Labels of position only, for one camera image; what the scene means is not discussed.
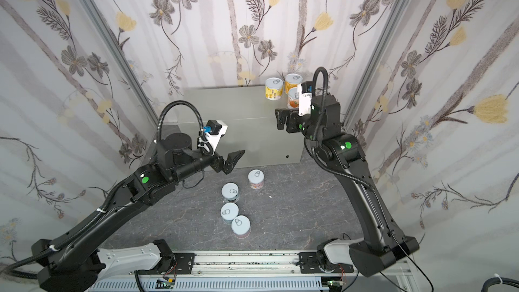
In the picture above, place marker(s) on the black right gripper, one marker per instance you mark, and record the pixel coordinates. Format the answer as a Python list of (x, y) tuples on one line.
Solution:
[(295, 120)]

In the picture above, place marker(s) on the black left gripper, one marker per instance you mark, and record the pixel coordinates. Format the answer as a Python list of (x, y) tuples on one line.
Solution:
[(219, 163)]

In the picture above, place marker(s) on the orange persimmon label can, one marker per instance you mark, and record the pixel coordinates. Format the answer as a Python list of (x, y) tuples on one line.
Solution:
[(293, 101)]

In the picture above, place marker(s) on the yellow white label can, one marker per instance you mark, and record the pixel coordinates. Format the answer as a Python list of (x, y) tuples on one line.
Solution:
[(274, 88)]

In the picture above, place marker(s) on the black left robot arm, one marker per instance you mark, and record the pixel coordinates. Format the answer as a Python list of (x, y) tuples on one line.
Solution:
[(72, 261)]

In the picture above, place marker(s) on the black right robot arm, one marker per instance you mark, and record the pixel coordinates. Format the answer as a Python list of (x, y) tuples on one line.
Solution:
[(342, 155)]

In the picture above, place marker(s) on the pink label can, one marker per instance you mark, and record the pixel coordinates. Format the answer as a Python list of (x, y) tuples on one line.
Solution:
[(256, 179)]

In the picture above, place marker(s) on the grey metal cabinet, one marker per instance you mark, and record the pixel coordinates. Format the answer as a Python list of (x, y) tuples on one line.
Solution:
[(249, 121)]

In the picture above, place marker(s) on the blue label can upper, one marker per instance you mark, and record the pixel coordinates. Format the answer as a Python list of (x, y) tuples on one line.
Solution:
[(230, 192)]

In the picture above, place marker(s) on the blue label can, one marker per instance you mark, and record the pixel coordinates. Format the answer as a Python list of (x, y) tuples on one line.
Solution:
[(230, 192), (229, 211)]

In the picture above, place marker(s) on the blue label can lower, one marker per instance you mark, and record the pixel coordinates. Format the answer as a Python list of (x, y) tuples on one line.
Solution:
[(229, 211)]

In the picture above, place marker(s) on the purple label can front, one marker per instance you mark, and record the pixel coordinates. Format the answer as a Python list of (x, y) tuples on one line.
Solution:
[(241, 226)]

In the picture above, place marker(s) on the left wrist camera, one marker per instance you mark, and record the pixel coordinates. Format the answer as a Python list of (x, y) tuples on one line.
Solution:
[(210, 136)]

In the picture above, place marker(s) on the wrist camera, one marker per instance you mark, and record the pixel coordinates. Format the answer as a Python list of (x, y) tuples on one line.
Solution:
[(210, 136), (305, 99)]

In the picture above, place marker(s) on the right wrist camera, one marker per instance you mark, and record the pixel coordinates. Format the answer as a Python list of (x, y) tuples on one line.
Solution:
[(305, 99)]

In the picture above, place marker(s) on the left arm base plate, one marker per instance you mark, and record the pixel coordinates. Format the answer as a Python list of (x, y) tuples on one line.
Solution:
[(178, 263)]

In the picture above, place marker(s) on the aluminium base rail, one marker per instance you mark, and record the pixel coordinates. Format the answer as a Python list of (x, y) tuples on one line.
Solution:
[(210, 264)]

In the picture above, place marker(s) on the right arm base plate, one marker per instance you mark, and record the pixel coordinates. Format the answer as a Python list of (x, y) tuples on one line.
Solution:
[(315, 262)]

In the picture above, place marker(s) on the white slotted cable duct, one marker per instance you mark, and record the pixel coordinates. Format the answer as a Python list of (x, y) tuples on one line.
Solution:
[(235, 284)]

